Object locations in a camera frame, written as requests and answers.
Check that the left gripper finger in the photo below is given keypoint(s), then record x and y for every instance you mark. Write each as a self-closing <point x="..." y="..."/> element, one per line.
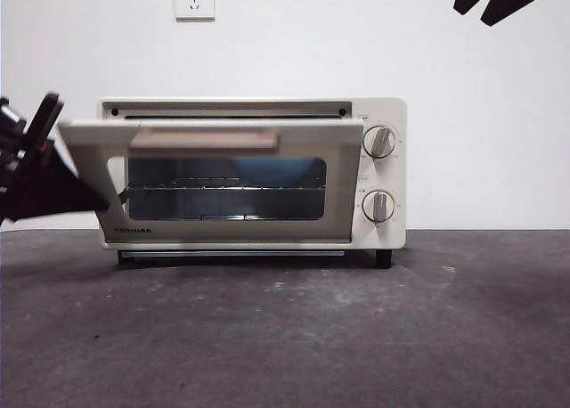
<point x="58" y="190"/>

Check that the cream glass oven door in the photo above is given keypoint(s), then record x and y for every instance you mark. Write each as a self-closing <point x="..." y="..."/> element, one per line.
<point x="222" y="230"/>

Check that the blue ribbed bowl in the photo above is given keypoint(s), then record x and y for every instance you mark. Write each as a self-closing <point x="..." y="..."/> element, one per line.
<point x="271" y="172"/>

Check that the cream oven control knob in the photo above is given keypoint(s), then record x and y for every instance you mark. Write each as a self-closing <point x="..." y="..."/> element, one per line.
<point x="378" y="141"/>
<point x="378" y="206"/>

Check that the cream Toshiba toaster oven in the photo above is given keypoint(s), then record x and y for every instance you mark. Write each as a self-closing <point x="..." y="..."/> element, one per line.
<point x="398" y="181"/>

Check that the white wall power socket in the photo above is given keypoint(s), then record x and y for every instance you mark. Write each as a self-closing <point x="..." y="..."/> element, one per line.
<point x="194" y="0"/>

